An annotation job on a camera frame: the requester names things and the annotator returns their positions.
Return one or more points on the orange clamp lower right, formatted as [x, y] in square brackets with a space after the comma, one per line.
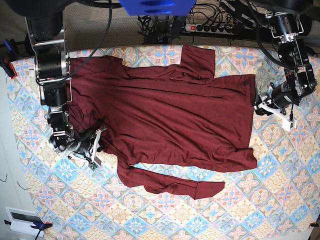
[314, 225]

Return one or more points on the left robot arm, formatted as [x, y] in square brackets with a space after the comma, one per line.
[283, 17]

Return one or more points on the dark red t-shirt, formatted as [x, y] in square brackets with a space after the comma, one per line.
[181, 114]

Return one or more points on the blue clamp lower left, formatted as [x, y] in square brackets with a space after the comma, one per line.
[37, 226]

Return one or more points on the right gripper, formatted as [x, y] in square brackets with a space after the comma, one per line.
[80, 145]

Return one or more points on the white wall outlet box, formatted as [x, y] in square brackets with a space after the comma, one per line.
[22, 220]

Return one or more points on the black round object right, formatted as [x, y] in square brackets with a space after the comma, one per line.
[306, 24]

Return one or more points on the patterned tablecloth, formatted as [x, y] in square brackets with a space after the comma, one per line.
[281, 197]

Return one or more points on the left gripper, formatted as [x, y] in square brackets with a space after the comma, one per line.
[279, 101]

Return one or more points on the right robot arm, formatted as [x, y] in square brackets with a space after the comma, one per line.
[53, 74]

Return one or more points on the white power strip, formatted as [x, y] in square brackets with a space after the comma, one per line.
[206, 28]

